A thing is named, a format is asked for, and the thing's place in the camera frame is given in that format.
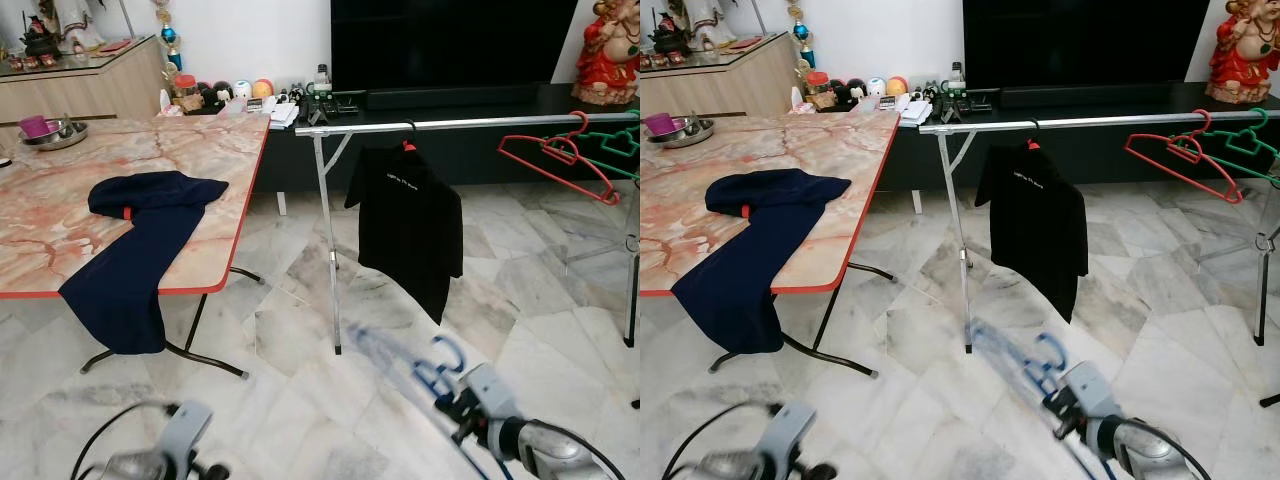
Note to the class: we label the blue plastic clothes hanger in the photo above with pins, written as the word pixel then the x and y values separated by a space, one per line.
pixel 440 375
pixel 1045 375

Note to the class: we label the navy shirt with red trim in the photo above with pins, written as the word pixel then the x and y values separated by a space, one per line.
pixel 745 270
pixel 130 270

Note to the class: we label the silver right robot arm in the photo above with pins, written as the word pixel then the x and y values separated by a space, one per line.
pixel 545 455
pixel 1150 455

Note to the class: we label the red plastic clothes hanger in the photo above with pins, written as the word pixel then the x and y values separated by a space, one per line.
pixel 560 178
pixel 1185 176

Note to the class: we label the black clothes hanger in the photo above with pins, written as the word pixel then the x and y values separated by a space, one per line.
pixel 409 133
pixel 1035 133

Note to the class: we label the green plastic clothes hanger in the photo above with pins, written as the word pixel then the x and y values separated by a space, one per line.
pixel 628 176
pixel 1262 150

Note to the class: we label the black shirt with white print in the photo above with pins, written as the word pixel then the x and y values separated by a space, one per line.
pixel 405 230
pixel 1035 230

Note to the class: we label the black television console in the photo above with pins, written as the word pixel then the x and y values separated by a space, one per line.
pixel 1110 158
pixel 470 158

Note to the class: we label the silver metal clothes rack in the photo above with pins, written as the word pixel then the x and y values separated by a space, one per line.
pixel 480 123
pixel 1100 122

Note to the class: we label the marble pattern folding table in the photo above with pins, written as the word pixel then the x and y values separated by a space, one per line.
pixel 830 160
pixel 200 160

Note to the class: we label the black soundbar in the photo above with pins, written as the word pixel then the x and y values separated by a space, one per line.
pixel 1090 95
pixel 455 97

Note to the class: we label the black remote control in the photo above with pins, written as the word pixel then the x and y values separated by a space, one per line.
pixel 315 112
pixel 950 110

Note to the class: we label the black desk gadget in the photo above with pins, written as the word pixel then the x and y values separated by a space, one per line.
pixel 350 100
pixel 983 98

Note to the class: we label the stack of papers and magazines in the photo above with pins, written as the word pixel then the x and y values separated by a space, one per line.
pixel 278 112
pixel 912 110

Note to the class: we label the steel bowl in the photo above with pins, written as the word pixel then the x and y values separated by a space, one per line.
pixel 65 138
pixel 695 136

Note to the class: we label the purple cup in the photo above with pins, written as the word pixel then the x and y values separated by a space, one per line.
pixel 37 126
pixel 662 124

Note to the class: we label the clear bottle with green base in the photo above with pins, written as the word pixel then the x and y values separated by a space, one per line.
pixel 322 80
pixel 955 78

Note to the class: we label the white tissue pack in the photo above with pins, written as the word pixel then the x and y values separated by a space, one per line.
pixel 167 104
pixel 799 101

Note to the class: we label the black flat screen television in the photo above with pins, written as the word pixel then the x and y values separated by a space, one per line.
pixel 450 45
pixel 1085 45

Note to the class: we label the glass jar with red lid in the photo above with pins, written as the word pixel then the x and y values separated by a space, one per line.
pixel 817 90
pixel 186 92

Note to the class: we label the red laughing Buddha statue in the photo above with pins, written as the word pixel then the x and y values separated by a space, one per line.
pixel 605 60
pixel 1245 58

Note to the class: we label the light wooden sideboard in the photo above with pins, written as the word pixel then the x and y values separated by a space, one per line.
pixel 90 90
pixel 720 88

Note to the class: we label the flat red tray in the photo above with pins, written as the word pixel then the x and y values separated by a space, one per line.
pixel 113 45
pixel 745 43

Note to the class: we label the dark teapot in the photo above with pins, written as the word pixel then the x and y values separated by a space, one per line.
pixel 41 40
pixel 670 37

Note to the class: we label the gold and blue trophy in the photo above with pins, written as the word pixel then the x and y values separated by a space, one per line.
pixel 800 33
pixel 168 35

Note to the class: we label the white porcelain figurine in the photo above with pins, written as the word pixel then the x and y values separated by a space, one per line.
pixel 710 23
pixel 80 25

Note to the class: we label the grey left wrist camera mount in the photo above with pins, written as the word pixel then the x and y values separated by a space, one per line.
pixel 785 432
pixel 185 430

